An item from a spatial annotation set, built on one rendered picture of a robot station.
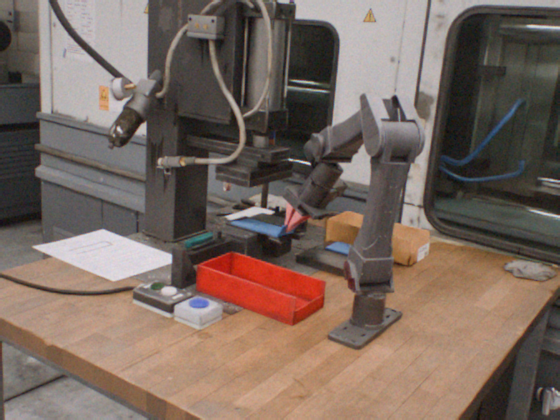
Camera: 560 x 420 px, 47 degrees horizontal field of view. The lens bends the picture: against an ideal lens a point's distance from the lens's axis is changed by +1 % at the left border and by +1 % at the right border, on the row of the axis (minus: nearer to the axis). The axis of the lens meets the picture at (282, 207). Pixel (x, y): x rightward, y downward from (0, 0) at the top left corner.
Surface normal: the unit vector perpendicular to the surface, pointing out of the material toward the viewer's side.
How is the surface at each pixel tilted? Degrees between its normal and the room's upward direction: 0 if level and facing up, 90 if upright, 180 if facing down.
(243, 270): 90
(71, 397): 0
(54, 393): 0
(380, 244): 98
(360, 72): 90
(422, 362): 0
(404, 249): 90
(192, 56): 90
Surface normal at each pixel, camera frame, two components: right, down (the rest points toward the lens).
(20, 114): 0.79, 0.22
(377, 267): 0.30, 0.41
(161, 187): -0.56, 0.18
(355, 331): 0.07, -0.96
